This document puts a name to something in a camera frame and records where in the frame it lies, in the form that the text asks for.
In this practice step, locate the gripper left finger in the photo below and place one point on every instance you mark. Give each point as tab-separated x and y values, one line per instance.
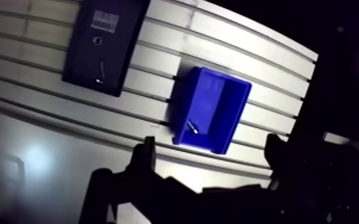
142	187

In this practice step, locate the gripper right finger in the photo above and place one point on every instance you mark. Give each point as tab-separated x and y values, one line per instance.
292	187

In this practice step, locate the steel bolt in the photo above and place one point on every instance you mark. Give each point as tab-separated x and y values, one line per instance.
193	127

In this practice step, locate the blue bin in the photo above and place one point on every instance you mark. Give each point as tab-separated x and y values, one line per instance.
207	103

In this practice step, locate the dark blue-grey tray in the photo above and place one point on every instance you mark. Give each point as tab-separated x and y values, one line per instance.
87	62

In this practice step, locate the steel screw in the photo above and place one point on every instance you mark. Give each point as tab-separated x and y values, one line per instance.
101	70

